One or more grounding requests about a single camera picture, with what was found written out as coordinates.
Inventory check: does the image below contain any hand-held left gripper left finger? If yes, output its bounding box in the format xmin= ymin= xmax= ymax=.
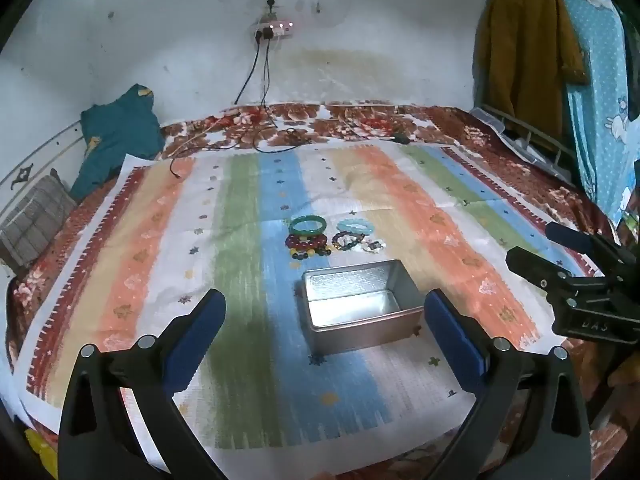
xmin=57 ymin=288 xmax=236 ymax=480

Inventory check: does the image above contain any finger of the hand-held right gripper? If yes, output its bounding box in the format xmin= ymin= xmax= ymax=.
xmin=545 ymin=222 xmax=640 ymax=273
xmin=506 ymin=247 xmax=576 ymax=293

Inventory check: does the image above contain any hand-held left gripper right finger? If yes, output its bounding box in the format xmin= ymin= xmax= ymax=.
xmin=424 ymin=288 xmax=593 ymax=480

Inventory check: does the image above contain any silver metal tin box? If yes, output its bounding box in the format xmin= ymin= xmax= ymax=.
xmin=300 ymin=259 xmax=426 ymax=356

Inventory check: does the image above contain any dark red bead bracelet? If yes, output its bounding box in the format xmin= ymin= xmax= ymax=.
xmin=285 ymin=232 xmax=328 ymax=251

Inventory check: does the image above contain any yellow and dark bead bracelet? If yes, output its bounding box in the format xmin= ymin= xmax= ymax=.
xmin=290 ymin=245 xmax=332 ymax=260

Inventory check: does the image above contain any dark multicolour bead bracelet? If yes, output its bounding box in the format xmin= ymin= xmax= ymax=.
xmin=331 ymin=231 xmax=365 ymax=251

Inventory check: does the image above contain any green jade bangle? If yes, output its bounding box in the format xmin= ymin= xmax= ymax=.
xmin=289 ymin=215 xmax=328 ymax=237

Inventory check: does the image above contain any light blue bead bracelet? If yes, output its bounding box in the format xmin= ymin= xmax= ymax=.
xmin=337 ymin=218 xmax=374 ymax=235

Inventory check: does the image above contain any striped pastel cloth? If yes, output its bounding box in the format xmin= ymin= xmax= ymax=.
xmin=10 ymin=142 xmax=601 ymax=463

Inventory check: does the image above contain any blue printed hanging cloth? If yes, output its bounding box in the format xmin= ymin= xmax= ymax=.
xmin=530 ymin=0 xmax=640 ymax=227

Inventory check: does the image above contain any mustard yellow jacket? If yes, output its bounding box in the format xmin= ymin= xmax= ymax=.
xmin=472 ymin=0 xmax=590 ymax=147

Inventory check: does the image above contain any yellow cloth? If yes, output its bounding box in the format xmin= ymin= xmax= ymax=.
xmin=24 ymin=427 xmax=59 ymax=479

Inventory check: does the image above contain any grey checked pillow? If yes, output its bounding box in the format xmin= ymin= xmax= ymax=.
xmin=0 ymin=169 xmax=78 ymax=269

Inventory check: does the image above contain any teal garment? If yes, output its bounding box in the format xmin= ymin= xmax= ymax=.
xmin=70 ymin=84 xmax=165 ymax=202

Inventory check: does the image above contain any white metal headboard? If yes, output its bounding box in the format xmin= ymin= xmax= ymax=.
xmin=0 ymin=120 xmax=84 ymax=192

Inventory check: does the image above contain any white metal bed rail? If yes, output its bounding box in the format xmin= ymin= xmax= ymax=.
xmin=470 ymin=104 xmax=576 ymax=181

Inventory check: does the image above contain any black charging cable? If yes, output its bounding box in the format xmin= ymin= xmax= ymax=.
xmin=169 ymin=37 xmax=302 ymax=181
xmin=234 ymin=34 xmax=262 ymax=107

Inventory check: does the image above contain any white wall power strip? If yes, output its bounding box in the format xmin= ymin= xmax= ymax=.
xmin=251 ymin=16 xmax=295 ymax=41

